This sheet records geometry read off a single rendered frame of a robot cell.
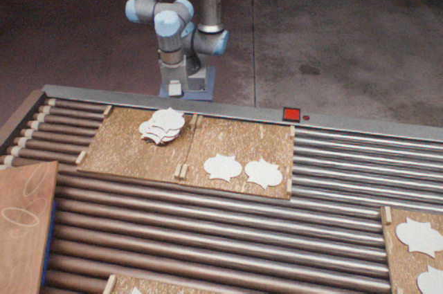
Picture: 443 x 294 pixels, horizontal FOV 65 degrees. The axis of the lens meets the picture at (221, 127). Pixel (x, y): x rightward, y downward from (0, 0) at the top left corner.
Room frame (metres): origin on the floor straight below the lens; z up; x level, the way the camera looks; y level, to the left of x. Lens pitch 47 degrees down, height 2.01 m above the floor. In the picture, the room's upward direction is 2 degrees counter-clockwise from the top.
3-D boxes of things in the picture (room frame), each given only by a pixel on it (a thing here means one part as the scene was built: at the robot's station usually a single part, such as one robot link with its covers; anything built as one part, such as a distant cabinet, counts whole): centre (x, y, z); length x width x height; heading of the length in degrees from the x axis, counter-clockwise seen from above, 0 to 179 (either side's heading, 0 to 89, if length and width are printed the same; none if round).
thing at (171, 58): (0.97, 0.16, 1.35); 0.08 x 0.08 x 0.05
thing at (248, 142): (0.86, -0.07, 0.93); 0.41 x 0.35 x 0.02; 79
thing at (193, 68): (1.40, 0.17, 1.01); 0.15 x 0.15 x 0.10
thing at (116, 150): (0.94, 0.33, 0.93); 0.41 x 0.35 x 0.02; 79
